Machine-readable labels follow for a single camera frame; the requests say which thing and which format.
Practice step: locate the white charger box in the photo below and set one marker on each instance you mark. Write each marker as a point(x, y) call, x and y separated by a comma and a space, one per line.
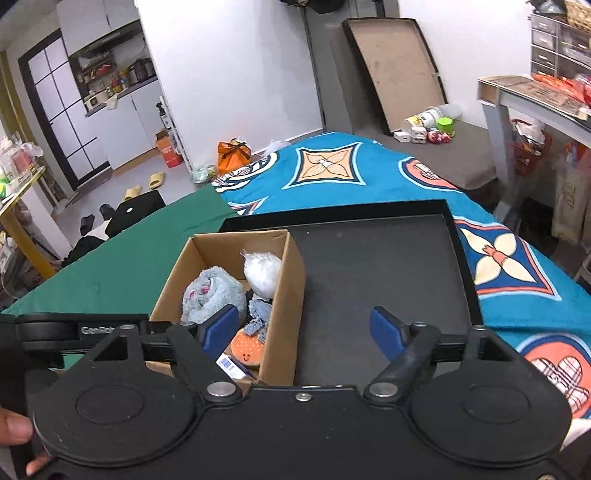
point(418, 134)
point(401, 137)

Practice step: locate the black framed sliding door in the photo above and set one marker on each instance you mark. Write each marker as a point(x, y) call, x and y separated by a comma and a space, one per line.
point(60, 115)

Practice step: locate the blue white packet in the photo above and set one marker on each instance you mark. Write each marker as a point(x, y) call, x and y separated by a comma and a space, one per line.
point(231, 365)

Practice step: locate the white stuffing plastic bag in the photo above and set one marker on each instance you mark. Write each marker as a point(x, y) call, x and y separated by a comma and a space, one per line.
point(263, 274)

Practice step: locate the pile of bottles and packets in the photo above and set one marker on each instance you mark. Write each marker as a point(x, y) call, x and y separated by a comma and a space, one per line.
point(18, 159)

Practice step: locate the green blanket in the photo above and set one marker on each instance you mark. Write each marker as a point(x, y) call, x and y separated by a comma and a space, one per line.
point(115, 267)

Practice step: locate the white kitchen cabinet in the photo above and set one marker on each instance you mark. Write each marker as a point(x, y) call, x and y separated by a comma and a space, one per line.
point(124, 131)

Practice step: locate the pile of red packets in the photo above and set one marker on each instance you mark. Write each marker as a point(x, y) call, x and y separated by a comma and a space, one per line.
point(563, 87)

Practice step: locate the red toy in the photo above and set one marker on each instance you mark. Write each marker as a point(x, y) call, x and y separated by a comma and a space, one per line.
point(435, 136)

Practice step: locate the wicker basket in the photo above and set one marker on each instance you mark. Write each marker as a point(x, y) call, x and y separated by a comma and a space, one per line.
point(579, 14)

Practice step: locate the green cup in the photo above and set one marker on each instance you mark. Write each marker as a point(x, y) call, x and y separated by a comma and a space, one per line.
point(445, 124)

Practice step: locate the black shoe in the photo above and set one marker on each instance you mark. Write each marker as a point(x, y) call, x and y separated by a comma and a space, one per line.
point(106, 211)
point(86, 224)

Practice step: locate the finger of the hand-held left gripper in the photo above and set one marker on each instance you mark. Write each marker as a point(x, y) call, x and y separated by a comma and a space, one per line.
point(92, 339)

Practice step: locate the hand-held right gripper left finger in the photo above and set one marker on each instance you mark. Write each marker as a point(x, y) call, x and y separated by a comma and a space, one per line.
point(221, 328)

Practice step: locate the cream tote bag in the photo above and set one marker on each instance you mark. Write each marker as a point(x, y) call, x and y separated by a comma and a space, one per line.
point(570, 194)

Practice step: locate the grey fluffy plush toy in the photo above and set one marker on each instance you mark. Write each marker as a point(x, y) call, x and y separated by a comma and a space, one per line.
point(207, 295)

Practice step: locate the person's left hand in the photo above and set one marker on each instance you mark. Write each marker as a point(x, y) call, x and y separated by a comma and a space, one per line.
point(14, 428)

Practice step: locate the dark hanging clothes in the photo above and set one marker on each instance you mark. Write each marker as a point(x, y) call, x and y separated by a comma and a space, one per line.
point(323, 3)

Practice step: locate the blue printed blanket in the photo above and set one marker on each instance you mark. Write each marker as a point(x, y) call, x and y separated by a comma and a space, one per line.
point(369, 184)

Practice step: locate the yellow table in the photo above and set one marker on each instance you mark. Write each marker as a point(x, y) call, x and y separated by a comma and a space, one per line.
point(23, 230)

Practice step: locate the white shelf rack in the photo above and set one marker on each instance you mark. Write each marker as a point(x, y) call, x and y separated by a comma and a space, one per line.
point(178, 138)

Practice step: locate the orange plush toy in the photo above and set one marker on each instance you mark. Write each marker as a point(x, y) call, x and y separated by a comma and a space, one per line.
point(247, 350)

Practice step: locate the crumpled greenish plastic bag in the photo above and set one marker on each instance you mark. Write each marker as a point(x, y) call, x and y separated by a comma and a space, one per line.
point(204, 175)

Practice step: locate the red cardboard box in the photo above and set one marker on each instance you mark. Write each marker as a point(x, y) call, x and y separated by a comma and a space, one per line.
point(170, 152)

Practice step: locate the yellow slipper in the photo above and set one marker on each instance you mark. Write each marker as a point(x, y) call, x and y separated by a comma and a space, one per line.
point(157, 180)
point(133, 192)

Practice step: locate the black and white cloth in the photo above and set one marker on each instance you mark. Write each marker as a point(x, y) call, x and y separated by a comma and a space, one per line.
point(85, 244)

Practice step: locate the grey door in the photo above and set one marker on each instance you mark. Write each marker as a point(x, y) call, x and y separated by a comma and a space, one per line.
point(323, 69)

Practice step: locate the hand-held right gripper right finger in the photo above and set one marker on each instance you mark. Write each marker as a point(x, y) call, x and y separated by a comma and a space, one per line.
point(385, 332)

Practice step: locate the orange gift bag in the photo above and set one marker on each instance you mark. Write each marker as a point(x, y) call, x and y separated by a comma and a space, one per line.
point(234, 157)

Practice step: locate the framed brown board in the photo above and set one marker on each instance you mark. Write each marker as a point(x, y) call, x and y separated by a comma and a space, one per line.
point(392, 69)

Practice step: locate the white jar yellow label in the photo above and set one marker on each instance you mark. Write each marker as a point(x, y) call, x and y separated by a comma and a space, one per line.
point(422, 119)

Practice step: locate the black tray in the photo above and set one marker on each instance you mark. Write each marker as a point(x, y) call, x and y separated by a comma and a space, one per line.
point(369, 267)

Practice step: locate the plastic drawer unit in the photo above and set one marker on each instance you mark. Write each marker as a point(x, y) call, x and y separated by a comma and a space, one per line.
point(554, 46)

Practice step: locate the grey bench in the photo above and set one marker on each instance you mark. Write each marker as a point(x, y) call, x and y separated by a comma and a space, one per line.
point(461, 157)

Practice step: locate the black case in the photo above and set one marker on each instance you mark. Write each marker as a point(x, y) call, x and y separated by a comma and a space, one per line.
point(138, 212)

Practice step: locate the row of kitchen jars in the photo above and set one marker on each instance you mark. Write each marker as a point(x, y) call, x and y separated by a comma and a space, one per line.
point(120, 78)

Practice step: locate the grey table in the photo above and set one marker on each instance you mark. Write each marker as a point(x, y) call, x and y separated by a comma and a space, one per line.
point(494, 120)

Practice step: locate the orange hanging bag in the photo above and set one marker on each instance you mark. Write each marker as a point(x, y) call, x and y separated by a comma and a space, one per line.
point(528, 147)

